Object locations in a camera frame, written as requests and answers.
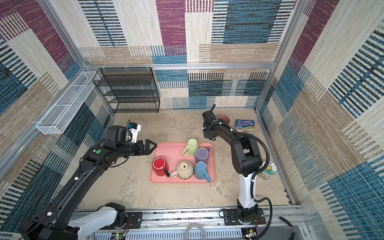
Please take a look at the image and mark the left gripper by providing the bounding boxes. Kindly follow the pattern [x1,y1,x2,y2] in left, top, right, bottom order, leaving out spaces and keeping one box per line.
[117,139,157,159]

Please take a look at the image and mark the pink ghost pattern mug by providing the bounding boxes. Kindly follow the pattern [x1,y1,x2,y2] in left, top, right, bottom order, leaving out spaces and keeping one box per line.
[217,115,231,124]

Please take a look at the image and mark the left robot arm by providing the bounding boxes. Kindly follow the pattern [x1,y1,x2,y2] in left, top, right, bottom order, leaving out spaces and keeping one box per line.
[19,123,157,240]

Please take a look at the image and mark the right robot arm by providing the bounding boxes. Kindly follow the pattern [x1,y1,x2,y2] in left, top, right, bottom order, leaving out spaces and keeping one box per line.
[202,105,270,224]

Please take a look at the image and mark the red mug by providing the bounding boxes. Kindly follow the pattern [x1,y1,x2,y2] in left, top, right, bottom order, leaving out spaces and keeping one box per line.
[152,157,170,177]

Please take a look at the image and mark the light green mug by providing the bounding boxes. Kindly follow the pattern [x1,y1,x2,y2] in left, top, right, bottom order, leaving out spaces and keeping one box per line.
[183,139,199,157]

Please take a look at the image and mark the purple mug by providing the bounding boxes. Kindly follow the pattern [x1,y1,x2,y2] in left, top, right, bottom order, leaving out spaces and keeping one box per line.
[195,148,210,165]

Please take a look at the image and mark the blue mug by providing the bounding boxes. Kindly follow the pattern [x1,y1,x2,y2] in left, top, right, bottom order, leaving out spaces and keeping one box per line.
[194,161,212,183]

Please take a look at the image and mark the pink plastic tray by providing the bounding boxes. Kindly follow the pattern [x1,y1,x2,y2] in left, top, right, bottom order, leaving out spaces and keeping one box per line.
[149,142,217,184]

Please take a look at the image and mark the blue treehouse book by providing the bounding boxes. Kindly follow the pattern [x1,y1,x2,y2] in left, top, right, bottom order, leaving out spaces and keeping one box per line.
[235,120,256,135]

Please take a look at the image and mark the cream ceramic teapot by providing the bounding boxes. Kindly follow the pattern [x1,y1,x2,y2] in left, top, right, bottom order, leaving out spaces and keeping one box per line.
[170,161,194,180]

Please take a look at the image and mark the small round tin can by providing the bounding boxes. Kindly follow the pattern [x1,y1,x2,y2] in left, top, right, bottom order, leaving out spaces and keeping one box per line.
[258,162,277,180]

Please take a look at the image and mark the black wire mesh shelf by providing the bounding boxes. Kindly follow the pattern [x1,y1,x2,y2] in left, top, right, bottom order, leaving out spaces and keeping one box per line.
[93,67,161,114]

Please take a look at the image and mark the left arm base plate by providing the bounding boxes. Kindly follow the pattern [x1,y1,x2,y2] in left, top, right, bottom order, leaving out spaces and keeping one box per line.
[101,212,143,231]

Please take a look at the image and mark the white wire mesh basket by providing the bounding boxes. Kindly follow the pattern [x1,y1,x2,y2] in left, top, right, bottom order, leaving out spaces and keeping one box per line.
[37,72,96,135]

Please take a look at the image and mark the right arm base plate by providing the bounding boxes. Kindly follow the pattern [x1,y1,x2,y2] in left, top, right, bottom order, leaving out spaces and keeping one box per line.
[219,208,267,226]

